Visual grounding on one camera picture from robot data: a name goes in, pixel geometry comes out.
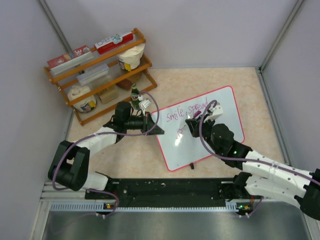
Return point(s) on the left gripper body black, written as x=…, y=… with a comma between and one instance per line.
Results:
x=137, y=123

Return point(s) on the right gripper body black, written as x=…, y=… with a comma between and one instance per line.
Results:
x=207, y=127

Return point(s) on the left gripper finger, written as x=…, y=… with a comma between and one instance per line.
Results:
x=155, y=131
x=148, y=122

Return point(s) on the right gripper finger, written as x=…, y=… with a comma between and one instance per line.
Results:
x=193, y=121
x=194, y=129

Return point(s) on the marker pen with magenta cap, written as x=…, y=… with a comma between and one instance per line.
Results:
x=196, y=114

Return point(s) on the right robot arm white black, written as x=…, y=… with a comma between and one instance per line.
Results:
x=260, y=175

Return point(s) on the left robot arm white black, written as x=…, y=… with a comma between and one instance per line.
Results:
x=70, y=166

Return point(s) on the whiteboard stand foot left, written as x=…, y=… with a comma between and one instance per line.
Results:
x=192, y=166

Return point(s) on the green glass bottle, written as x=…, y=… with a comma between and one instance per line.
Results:
x=135, y=96

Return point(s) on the brown cardboard packet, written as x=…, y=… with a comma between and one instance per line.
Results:
x=108, y=94

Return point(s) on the orange wooden shelf rack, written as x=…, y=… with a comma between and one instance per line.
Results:
x=64, y=81

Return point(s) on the white paper bag upper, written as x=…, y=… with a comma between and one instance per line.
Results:
x=130, y=59

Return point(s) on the clear plastic box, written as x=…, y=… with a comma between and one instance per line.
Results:
x=93, y=74

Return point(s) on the red white long box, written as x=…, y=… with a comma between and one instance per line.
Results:
x=114, y=41

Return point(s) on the red silver foil box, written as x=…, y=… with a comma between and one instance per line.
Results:
x=70, y=59

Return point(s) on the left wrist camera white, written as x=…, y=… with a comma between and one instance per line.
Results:
x=144, y=103

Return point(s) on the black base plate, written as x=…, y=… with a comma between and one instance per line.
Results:
x=174, y=192

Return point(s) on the grey cable duct rail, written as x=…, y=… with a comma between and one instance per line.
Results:
x=60, y=206

